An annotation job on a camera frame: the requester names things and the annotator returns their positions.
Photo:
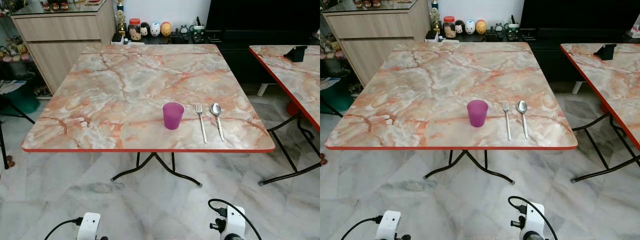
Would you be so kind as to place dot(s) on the green plastic bin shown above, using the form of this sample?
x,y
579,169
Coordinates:
x,y
336,97
22,100

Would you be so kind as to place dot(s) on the red cushion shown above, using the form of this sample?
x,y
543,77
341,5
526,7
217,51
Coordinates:
x,y
292,108
605,108

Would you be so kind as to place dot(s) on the marble-pattern folding table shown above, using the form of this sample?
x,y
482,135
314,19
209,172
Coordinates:
x,y
430,87
615,82
125,90
300,80

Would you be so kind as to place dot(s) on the small black stand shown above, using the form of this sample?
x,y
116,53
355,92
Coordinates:
x,y
607,52
297,54

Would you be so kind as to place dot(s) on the glass shelf with toys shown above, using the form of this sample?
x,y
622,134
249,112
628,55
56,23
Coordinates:
x,y
12,52
330,47

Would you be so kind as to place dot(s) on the light wooden drawer cabinet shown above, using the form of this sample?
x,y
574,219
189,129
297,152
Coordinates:
x,y
375,40
60,45

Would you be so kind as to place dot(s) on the silver metal spoon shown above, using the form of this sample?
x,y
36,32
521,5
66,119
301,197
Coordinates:
x,y
522,106
216,109

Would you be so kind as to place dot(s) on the silver metal fork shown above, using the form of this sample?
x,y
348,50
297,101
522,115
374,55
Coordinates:
x,y
507,122
201,125

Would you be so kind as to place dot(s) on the black flat television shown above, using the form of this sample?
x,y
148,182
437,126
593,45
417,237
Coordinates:
x,y
575,14
260,15

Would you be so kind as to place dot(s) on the purple plastic cup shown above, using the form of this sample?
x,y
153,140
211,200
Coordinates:
x,y
173,117
477,115

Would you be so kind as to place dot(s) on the green and white mug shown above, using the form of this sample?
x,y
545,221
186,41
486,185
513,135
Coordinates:
x,y
198,32
513,31

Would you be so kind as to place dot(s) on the golden trophy figurine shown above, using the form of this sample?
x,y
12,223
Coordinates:
x,y
120,20
436,19

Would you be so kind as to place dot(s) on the red-lidded clear jar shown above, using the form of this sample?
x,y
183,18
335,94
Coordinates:
x,y
134,30
449,28

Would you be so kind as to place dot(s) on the small grey totoro figurine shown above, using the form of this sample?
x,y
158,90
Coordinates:
x,y
184,30
498,28

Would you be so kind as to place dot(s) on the black egg-shaped figurine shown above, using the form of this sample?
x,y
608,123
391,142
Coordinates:
x,y
459,27
145,30

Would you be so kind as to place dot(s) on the white egg-shaped figurine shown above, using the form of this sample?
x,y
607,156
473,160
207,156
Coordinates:
x,y
155,29
470,27

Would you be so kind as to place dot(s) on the yellow egg-shaped figurine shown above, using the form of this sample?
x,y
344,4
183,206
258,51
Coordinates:
x,y
166,29
481,27

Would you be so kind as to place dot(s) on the pink and white tissue box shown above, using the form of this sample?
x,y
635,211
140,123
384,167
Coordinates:
x,y
635,31

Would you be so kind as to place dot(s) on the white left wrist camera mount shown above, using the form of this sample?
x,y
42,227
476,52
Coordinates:
x,y
90,225
390,224

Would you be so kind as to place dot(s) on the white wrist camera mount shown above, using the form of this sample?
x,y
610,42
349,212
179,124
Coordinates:
x,y
236,220
90,225
390,224
533,217

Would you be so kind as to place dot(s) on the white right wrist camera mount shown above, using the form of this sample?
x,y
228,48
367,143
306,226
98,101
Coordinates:
x,y
533,217
236,220

